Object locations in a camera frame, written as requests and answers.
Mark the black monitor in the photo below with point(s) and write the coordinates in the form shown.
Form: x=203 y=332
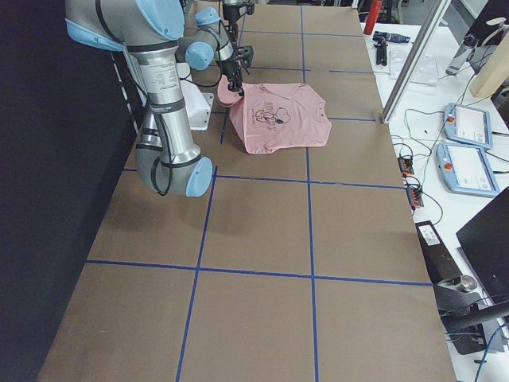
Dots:
x=484 y=243

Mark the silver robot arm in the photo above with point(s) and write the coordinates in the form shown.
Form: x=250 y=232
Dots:
x=233 y=10
x=152 y=32

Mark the black box with label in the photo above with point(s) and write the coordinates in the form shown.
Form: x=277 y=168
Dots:
x=439 y=263

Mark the orange usb hub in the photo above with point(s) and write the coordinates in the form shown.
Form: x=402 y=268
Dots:
x=414 y=196
x=406 y=166

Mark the red water bottle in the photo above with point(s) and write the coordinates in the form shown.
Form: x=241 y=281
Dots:
x=372 y=16

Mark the black folded tripod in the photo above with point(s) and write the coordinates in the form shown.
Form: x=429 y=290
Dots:
x=381 y=51

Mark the lower blue teach pendant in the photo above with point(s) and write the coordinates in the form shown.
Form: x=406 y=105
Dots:
x=465 y=169

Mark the pink printed t-shirt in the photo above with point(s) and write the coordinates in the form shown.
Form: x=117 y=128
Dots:
x=270 y=117

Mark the blue folded umbrella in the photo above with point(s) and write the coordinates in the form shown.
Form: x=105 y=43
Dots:
x=390 y=37

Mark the aluminium frame post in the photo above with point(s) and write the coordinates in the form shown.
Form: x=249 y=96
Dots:
x=423 y=38

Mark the upper blue teach pendant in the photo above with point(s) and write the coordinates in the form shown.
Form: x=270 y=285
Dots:
x=468 y=125

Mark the lower orange usb hub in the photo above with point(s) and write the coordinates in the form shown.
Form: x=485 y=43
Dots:
x=414 y=196

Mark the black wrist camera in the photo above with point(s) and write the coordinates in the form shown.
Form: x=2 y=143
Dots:
x=245 y=55

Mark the blue teach pendant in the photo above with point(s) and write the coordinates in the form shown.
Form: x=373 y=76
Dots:
x=465 y=169
x=468 y=125

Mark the upper orange usb hub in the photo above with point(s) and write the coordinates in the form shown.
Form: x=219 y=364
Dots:
x=406 y=166

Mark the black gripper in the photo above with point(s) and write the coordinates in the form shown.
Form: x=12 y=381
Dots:
x=231 y=72

